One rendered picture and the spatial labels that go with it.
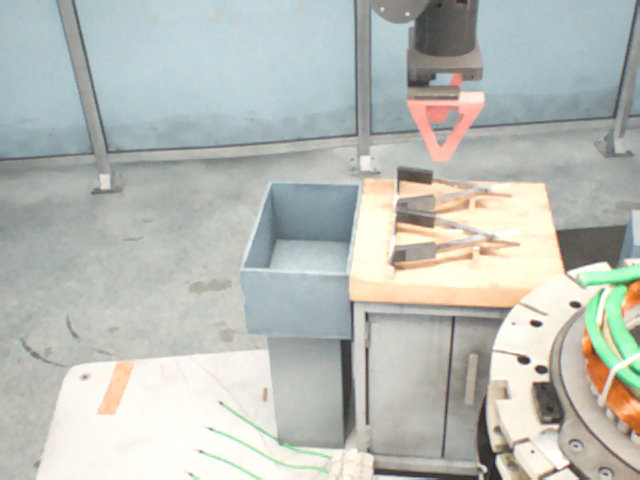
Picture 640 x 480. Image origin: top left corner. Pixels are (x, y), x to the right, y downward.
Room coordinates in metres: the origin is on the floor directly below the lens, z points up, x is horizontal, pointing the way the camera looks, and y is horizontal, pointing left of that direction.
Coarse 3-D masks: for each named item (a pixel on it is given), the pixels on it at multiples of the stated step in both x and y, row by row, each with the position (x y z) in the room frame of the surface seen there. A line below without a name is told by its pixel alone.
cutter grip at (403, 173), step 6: (396, 168) 0.72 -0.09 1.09; (402, 168) 0.72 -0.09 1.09; (408, 168) 0.71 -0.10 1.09; (414, 168) 0.71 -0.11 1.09; (420, 168) 0.71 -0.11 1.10; (396, 174) 0.72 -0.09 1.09; (402, 174) 0.71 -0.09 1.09; (408, 174) 0.71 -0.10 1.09; (414, 174) 0.71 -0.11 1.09; (420, 174) 0.71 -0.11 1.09; (426, 174) 0.70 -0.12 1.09; (432, 174) 0.70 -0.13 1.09; (402, 180) 0.71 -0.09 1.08; (408, 180) 0.71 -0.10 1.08; (414, 180) 0.71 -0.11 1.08; (420, 180) 0.71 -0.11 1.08; (426, 180) 0.70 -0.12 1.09; (432, 180) 0.70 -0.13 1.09
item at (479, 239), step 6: (480, 234) 0.59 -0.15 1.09; (456, 240) 0.58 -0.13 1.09; (462, 240) 0.58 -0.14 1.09; (468, 240) 0.58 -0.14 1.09; (474, 240) 0.58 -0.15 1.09; (480, 240) 0.58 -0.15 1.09; (486, 240) 0.59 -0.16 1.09; (438, 246) 0.58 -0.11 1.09; (444, 246) 0.58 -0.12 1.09; (450, 246) 0.58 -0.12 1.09; (456, 246) 0.58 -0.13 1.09; (462, 246) 0.58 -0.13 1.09; (468, 246) 0.58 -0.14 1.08; (438, 252) 0.57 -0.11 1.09; (444, 252) 0.57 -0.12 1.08
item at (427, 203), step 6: (402, 198) 0.65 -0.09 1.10; (408, 198) 0.65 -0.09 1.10; (414, 198) 0.65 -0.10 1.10; (420, 198) 0.65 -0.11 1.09; (426, 198) 0.65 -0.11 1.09; (432, 198) 0.65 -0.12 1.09; (396, 204) 0.65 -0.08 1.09; (402, 204) 0.65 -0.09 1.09; (408, 204) 0.65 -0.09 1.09; (414, 204) 0.65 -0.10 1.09; (420, 204) 0.65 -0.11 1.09; (426, 204) 0.65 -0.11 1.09; (432, 204) 0.65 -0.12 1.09; (426, 210) 0.65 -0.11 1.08; (432, 210) 0.65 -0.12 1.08
